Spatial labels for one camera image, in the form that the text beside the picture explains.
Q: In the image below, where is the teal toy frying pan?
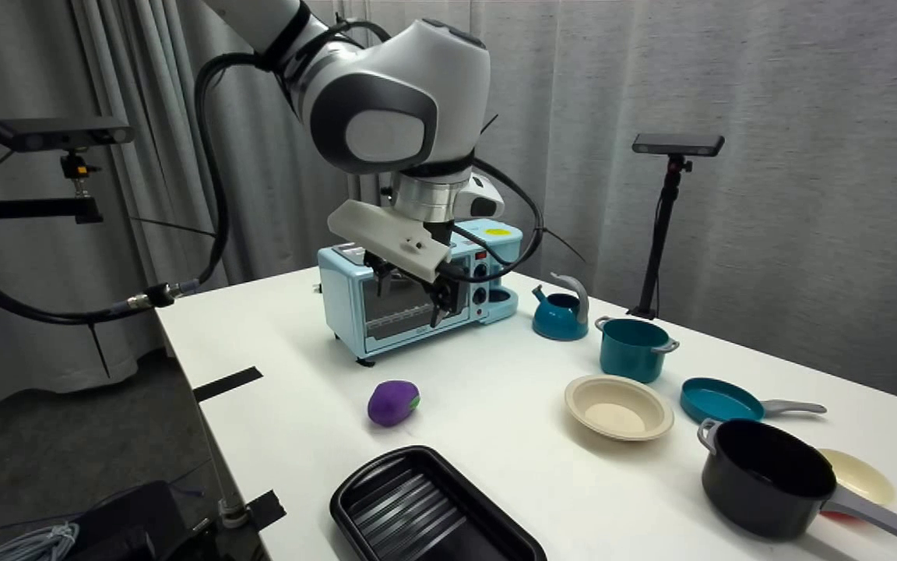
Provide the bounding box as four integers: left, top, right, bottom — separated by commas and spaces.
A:
675, 373, 830, 428

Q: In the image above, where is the teal mug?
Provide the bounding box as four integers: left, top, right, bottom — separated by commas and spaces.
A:
530, 270, 591, 341

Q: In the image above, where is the black table clamp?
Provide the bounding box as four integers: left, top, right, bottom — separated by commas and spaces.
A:
244, 489, 291, 532

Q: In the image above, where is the purple round toy object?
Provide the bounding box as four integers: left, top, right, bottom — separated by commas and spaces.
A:
366, 378, 423, 430

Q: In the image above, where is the black tape strip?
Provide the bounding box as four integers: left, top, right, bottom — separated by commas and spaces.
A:
190, 364, 264, 404

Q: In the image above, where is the black stand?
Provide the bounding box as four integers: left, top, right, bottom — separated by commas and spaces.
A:
628, 130, 729, 319

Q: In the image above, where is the black saucepan grey handle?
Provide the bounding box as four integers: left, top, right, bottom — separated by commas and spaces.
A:
695, 413, 897, 547

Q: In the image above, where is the teal toy pot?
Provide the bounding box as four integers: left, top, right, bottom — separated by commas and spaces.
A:
591, 314, 682, 387

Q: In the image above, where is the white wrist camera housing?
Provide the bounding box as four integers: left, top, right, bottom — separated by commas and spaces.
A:
325, 197, 451, 285

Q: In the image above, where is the light blue toy oven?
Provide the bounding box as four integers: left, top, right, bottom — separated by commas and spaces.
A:
315, 219, 526, 368

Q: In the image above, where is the clear plastic bag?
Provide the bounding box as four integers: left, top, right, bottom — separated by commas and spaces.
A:
0, 516, 86, 561

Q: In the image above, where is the black baking tray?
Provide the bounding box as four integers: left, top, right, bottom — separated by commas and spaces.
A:
329, 443, 553, 561

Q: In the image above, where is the beige plate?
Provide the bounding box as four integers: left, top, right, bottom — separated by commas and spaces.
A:
562, 373, 675, 444

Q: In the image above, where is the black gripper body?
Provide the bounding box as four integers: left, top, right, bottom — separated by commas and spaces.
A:
366, 243, 481, 317

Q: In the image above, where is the black camera on clamp arm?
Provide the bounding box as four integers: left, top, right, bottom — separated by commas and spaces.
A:
0, 114, 137, 227

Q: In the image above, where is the small cream dish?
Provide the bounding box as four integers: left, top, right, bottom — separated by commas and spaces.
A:
821, 444, 897, 511

